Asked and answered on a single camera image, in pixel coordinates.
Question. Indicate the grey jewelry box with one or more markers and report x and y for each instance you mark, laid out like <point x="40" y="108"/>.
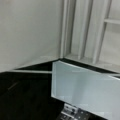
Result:
<point x="59" y="59"/>

